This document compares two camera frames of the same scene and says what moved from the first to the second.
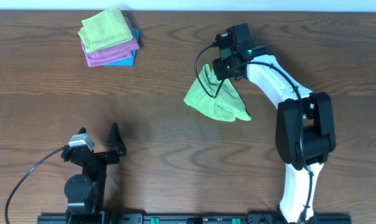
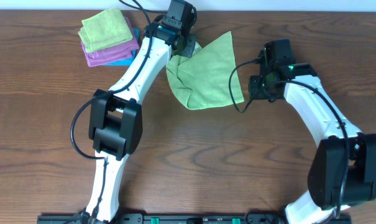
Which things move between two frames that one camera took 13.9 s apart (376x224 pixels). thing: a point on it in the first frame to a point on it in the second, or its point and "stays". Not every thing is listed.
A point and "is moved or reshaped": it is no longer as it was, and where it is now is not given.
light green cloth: (220, 99) is moved or reshaped
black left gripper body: (96, 156) to (189, 45)
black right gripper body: (224, 70) to (256, 87)
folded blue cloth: (128, 61) stays
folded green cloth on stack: (104, 30) stays
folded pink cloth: (112, 53) stays
